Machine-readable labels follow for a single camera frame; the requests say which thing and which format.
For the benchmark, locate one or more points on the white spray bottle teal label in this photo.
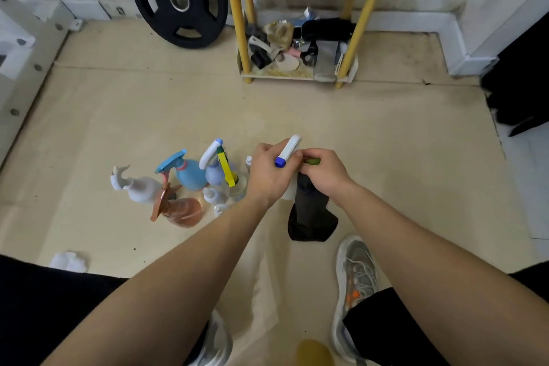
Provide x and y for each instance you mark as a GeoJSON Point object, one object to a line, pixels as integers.
{"type": "Point", "coordinates": [141, 192]}

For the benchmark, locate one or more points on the person's left hand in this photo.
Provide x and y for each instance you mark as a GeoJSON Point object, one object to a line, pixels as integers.
{"type": "Point", "coordinates": [266, 181]}

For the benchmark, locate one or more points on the person's left grey shoe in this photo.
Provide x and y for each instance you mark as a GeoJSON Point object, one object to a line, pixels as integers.
{"type": "Point", "coordinates": [216, 340]}

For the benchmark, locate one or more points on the white metal rack frame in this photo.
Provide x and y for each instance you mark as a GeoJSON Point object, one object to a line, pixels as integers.
{"type": "Point", "coordinates": [21, 78]}

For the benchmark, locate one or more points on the tan fuzzy glove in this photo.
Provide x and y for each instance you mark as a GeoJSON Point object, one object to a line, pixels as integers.
{"type": "Point", "coordinates": [279, 33]}

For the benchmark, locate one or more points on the black shorts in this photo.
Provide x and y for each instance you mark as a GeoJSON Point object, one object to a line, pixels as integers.
{"type": "Point", "coordinates": [43, 301]}

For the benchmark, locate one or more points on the blue white packet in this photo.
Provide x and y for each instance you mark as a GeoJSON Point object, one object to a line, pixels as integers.
{"type": "Point", "coordinates": [306, 17]}

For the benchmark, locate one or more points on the orange spray bottle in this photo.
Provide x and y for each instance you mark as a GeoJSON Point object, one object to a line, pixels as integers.
{"type": "Point", "coordinates": [184, 213]}

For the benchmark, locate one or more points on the person's right hand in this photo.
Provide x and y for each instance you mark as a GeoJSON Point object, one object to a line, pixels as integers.
{"type": "Point", "coordinates": [330, 177]}

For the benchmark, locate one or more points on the crumpled white tissue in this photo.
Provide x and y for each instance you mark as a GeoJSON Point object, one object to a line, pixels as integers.
{"type": "Point", "coordinates": [68, 262]}

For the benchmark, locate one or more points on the person's right grey shoe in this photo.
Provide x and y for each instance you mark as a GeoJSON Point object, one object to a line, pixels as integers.
{"type": "Point", "coordinates": [356, 275]}

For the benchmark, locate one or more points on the yellow wooden pole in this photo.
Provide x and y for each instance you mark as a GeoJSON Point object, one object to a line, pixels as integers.
{"type": "Point", "coordinates": [315, 355]}

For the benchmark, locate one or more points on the white plastic scoop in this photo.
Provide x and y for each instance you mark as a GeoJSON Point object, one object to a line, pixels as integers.
{"type": "Point", "coordinates": [259, 43]}

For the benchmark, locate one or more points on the person's grey shoe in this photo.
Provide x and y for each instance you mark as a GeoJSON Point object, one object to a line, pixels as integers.
{"type": "Point", "coordinates": [216, 340]}
{"type": "Point", "coordinates": [356, 275]}

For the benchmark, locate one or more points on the clear bottle yellow green sprayer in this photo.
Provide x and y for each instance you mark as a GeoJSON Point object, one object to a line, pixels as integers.
{"type": "Point", "coordinates": [225, 168]}

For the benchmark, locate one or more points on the white plastic strip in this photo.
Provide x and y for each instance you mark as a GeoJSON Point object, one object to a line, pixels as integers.
{"type": "Point", "coordinates": [341, 59]}

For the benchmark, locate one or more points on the pale blue bottle white sprayer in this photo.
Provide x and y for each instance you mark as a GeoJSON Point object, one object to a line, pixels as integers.
{"type": "Point", "coordinates": [208, 153]}

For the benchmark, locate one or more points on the round white bottle blue-tipped sprayer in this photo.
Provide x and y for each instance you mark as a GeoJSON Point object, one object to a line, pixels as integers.
{"type": "Point", "coordinates": [288, 149]}

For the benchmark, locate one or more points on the green microfibre cloth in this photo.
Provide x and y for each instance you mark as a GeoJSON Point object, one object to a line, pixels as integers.
{"type": "Point", "coordinates": [311, 220]}

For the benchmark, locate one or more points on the black clip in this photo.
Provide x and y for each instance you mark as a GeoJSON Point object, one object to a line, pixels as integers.
{"type": "Point", "coordinates": [260, 59]}

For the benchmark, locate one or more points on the white round disc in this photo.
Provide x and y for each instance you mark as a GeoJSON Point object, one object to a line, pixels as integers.
{"type": "Point", "coordinates": [287, 63]}

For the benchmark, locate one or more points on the person's left forearm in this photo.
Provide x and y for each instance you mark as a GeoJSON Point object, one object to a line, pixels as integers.
{"type": "Point", "coordinates": [150, 301]}

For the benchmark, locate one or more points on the person's right forearm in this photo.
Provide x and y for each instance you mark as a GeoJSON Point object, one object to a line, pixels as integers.
{"type": "Point", "coordinates": [442, 284]}

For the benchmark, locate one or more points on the blue spray bottle pink trigger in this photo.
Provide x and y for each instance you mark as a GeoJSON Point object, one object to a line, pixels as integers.
{"type": "Point", "coordinates": [191, 175]}

